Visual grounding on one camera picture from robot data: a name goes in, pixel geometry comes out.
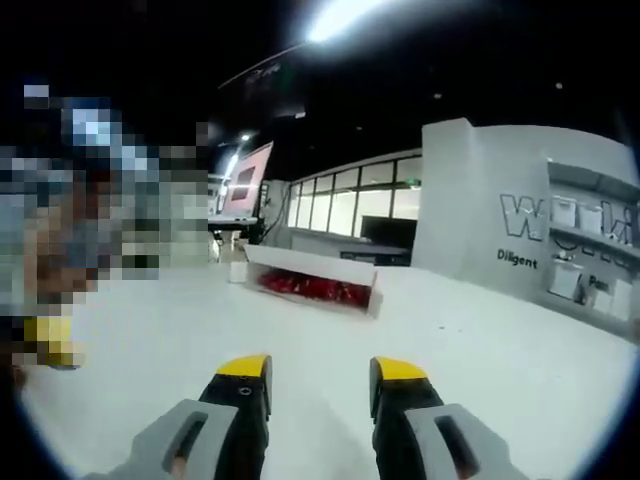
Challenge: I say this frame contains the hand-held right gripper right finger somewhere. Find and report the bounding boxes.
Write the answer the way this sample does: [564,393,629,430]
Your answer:
[368,355,526,480]

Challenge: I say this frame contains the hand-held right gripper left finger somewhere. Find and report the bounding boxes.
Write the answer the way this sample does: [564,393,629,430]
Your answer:
[84,353,274,480]

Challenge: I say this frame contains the pile of red coffee pouches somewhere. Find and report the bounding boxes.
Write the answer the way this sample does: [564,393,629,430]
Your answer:
[258,269,372,307]

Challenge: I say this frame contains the white cardboard box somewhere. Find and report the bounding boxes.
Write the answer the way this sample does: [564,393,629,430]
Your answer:
[228,243,384,320]

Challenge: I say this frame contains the black monitor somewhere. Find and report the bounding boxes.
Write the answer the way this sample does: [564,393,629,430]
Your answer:
[359,214,419,250]

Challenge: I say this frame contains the grey work table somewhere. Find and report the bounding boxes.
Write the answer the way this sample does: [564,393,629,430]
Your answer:
[207,214,261,227]

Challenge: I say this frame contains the tall white storage bin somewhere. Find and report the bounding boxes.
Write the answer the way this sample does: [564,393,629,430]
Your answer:
[548,262,584,297]

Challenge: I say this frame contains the glass partition windows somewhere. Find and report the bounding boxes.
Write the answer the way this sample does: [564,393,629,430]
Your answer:
[287,148,424,236]

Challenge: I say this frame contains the pink display board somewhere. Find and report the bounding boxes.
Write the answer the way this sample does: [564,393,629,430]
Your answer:
[219,141,275,219]

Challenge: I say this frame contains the grey shelf unit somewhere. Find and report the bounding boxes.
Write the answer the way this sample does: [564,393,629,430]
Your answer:
[544,157,640,321]

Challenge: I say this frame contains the dark hanging screen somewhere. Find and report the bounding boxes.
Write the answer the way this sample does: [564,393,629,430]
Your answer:
[218,43,307,119]

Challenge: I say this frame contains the long ceiling light strip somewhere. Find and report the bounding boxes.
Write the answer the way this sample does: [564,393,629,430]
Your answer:
[304,0,401,44]

